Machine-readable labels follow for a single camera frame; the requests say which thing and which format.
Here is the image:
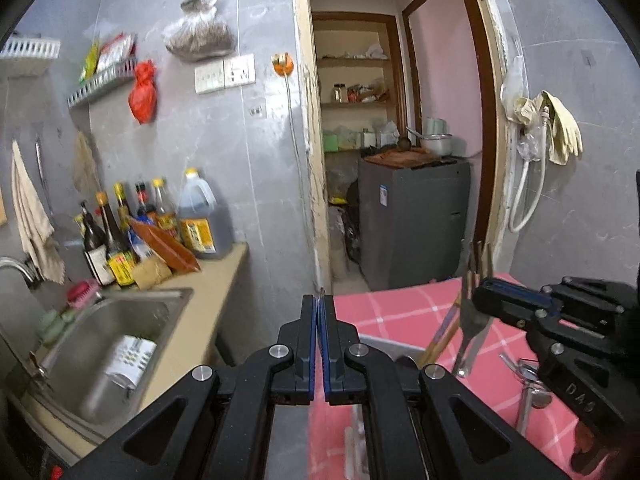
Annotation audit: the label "grey washing machine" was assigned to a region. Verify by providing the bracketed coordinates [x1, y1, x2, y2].
[357, 156, 472, 291]

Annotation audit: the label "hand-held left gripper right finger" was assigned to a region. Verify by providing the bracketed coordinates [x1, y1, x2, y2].
[318, 292, 571, 480]

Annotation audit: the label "metal cylindrical-handle tool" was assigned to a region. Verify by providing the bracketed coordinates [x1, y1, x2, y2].
[515, 382, 540, 437]

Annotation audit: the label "green seasoning packet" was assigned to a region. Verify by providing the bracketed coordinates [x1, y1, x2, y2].
[80, 40, 101, 83]

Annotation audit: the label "beige kitchen counter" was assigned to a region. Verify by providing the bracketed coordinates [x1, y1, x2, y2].
[10, 242, 249, 461]

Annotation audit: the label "wooden storage shelf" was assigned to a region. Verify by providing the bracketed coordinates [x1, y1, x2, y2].
[312, 10, 408, 156]

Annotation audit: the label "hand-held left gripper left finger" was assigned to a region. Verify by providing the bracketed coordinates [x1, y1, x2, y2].
[65, 294, 319, 480]

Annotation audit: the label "dark pump bottle white label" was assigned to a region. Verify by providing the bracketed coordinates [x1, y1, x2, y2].
[80, 201, 117, 287]

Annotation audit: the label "clear bag of dried goods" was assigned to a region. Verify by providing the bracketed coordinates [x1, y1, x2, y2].
[162, 12, 237, 61]

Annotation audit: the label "steel faucet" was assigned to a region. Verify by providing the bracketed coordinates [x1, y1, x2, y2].
[0, 256, 41, 291]

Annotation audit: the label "grey wall rack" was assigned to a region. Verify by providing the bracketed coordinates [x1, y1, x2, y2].
[67, 57, 138, 108]

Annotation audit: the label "brown wooden chopstick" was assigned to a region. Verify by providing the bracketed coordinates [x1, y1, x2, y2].
[417, 240, 488, 367]
[425, 241, 496, 367]

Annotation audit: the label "clear bottle yellow cap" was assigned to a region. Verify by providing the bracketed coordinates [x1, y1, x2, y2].
[151, 177, 181, 241]

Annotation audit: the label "slim dark bottle yellow cap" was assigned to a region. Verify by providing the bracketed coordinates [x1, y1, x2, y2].
[114, 182, 132, 231]

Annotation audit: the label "beige scrubber ball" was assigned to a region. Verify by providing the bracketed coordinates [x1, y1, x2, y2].
[131, 257, 173, 290]

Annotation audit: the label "hanging metal kitchen tool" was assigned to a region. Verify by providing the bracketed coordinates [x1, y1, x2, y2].
[35, 135, 53, 221]

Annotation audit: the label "person's right hand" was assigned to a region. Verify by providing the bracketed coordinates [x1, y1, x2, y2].
[570, 422, 618, 476]

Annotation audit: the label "white perforated sink basket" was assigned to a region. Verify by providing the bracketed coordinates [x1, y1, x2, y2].
[104, 335, 157, 388]

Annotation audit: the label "beige hanging towel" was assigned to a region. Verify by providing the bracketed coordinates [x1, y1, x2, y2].
[11, 141, 66, 283]

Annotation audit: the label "white hose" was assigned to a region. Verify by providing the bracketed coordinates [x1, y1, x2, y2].
[507, 107, 551, 233]

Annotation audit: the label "pink checked tablecloth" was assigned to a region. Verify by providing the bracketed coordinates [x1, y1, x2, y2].
[307, 275, 616, 480]

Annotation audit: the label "cream rubber gloves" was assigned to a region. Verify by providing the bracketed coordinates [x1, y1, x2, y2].
[515, 91, 583, 165]

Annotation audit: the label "red and white seasoning packets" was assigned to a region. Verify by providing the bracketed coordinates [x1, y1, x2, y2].
[97, 32, 137, 73]

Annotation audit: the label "clear hanging plastic bag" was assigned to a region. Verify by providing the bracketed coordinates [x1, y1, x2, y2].
[501, 55, 528, 121]

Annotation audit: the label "orange seasoning packet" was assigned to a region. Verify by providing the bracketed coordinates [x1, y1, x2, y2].
[127, 216, 201, 274]

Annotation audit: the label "white wall switch plate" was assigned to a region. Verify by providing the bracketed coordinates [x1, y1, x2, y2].
[194, 62, 226, 95]

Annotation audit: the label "stainless steel sink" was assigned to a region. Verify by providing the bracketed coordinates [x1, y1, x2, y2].
[5, 287, 195, 443]

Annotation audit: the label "large brown oil jug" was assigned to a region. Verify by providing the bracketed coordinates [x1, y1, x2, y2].
[177, 167, 235, 260]

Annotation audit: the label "dark bottle red cap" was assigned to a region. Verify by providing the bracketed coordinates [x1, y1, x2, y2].
[135, 182, 156, 226]

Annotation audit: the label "white plastic wall basket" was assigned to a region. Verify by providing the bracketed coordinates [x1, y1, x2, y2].
[0, 37, 61, 73]

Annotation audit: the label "wooden cutting board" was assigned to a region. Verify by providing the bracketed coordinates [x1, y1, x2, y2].
[362, 147, 443, 168]

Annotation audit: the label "red plastic bag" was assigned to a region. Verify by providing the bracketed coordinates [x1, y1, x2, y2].
[128, 60, 158, 125]

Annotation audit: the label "pink scrub brush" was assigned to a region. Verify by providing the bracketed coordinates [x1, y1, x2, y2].
[67, 280, 103, 306]

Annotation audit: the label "metal tongs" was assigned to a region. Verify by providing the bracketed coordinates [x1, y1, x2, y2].
[451, 270, 495, 380]

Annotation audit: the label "metal cooking pot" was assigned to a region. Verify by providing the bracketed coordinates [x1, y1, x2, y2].
[420, 132, 453, 158]

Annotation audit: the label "blue and white bag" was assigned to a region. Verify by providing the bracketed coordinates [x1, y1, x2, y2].
[127, 230, 151, 261]

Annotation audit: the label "worn wooden door frame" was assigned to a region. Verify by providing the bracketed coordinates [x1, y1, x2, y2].
[290, 0, 523, 291]

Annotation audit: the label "thin white cable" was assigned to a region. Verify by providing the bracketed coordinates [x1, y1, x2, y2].
[282, 72, 311, 241]

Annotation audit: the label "hanging beige loofah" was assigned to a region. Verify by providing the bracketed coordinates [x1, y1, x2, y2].
[71, 131, 101, 193]

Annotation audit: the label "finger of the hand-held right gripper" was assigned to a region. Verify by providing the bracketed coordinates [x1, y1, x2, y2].
[472, 287, 538, 331]
[480, 279, 556, 311]

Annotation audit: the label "dark sauce bottle yellow label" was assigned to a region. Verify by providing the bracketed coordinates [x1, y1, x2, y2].
[96, 191, 138, 288]

